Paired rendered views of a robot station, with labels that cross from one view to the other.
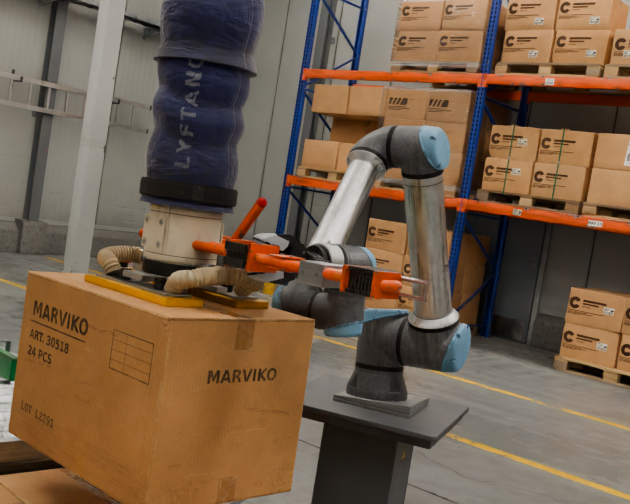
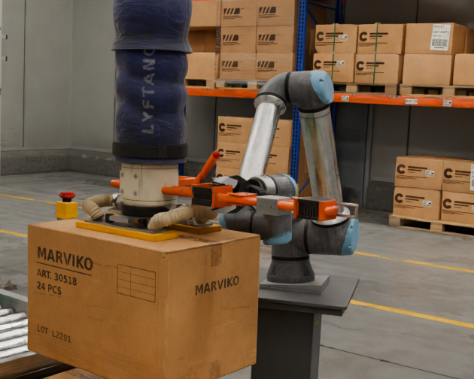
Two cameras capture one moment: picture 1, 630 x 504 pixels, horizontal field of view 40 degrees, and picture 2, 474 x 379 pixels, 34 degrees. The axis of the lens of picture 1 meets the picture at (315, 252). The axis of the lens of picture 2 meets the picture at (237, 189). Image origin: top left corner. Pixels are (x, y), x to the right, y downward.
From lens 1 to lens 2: 47 cm
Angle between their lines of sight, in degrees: 7
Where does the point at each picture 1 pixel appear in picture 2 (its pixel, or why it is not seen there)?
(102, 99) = not seen: outside the picture
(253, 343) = (222, 260)
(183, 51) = (139, 43)
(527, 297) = (359, 168)
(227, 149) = (178, 114)
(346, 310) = (280, 224)
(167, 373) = (169, 292)
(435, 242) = (329, 159)
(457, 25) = not seen: outside the picture
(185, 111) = (145, 89)
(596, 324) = (420, 185)
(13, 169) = not seen: outside the picture
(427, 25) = not seen: outside the picture
